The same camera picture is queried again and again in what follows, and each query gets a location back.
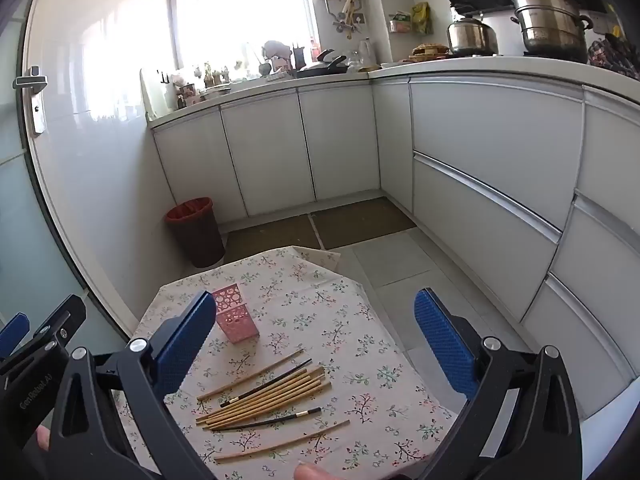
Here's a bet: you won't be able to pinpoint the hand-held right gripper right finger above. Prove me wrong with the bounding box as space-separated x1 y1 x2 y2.
410 288 585 480

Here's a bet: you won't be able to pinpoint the gas stove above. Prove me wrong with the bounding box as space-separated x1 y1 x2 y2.
450 49 591 65

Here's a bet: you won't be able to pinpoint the frosted glass door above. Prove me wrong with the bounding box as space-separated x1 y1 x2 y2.
0 10 116 356

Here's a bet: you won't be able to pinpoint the white kitchen cabinets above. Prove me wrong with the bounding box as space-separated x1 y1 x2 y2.
150 72 640 421

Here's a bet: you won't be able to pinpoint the red trash bin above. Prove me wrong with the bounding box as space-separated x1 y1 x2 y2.
165 197 226 268

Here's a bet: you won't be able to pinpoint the black chopstick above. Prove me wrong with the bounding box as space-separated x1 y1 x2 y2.
210 407 322 432
220 358 313 408

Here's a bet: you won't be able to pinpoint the plaid cloth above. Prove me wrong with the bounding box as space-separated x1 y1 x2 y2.
587 32 640 81

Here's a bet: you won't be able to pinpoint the bundle of wooden chopsticks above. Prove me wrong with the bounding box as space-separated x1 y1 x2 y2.
195 366 332 431

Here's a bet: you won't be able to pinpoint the stainless steel kettle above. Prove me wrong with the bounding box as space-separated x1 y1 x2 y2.
446 5 499 57

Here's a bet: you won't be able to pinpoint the pink perforated utensil holder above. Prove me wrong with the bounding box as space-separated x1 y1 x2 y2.
211 283 261 345

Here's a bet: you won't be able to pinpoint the black frying pan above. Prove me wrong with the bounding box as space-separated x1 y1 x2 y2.
295 55 348 79

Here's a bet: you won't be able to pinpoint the white kitchen countertop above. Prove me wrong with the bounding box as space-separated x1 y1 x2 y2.
147 55 640 131

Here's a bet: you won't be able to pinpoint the floral tablecloth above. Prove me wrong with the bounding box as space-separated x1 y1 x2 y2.
112 245 461 480

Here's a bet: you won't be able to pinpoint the white cutting board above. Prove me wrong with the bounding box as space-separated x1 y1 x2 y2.
140 67 176 121

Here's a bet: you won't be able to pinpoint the small wall rack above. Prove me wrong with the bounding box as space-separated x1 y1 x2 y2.
389 10 416 35

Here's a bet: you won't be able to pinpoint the clear glass jar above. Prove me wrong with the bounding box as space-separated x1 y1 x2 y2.
357 37 377 68

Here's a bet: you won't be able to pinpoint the wooden chopstick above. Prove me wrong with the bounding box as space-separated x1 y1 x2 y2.
196 350 305 402
214 420 351 461

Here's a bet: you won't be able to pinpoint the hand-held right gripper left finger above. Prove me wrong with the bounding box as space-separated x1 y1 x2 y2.
47 290 218 480

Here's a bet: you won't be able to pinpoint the kitchen window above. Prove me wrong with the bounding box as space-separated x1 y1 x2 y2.
172 0 321 73

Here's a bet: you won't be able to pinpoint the stainless steel steamer pot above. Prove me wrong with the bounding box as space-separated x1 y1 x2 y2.
510 0 595 63

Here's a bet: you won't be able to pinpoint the metal door handle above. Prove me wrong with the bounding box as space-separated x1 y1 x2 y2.
14 66 49 136

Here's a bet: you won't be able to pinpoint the plate of food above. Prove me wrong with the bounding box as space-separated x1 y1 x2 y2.
410 42 451 61

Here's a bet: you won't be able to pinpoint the yellow bag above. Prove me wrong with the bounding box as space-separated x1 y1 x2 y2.
411 2 433 36

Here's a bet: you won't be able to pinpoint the person's right hand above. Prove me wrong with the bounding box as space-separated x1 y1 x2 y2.
294 462 347 480

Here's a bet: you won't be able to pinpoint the brown floor mat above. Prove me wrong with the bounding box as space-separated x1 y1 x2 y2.
222 214 321 265
310 197 417 251

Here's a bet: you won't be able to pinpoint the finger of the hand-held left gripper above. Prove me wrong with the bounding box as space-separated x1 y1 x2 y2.
30 294 87 356
0 312 32 361

